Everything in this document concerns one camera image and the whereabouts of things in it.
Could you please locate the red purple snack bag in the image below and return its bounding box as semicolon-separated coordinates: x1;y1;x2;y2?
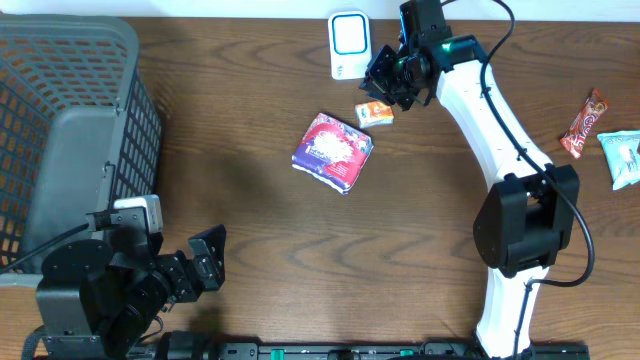
292;113;374;195

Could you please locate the teal snack packet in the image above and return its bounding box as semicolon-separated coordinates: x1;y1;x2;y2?
597;130;639;191

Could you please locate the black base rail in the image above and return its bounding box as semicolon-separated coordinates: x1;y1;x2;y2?
127;341;591;360

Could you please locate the grey plastic mesh basket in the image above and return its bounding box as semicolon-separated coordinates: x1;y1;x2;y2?
1;15;163;287

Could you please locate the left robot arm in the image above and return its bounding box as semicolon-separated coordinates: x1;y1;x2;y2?
21;225;226;359

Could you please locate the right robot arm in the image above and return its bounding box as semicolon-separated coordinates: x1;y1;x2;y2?
360;35;581;359

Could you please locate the small orange snack pack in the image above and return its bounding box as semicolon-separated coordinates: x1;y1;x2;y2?
355;101;394;128

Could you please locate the orange brown chocolate bar wrapper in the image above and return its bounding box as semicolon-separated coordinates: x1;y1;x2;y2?
560;88;609;159

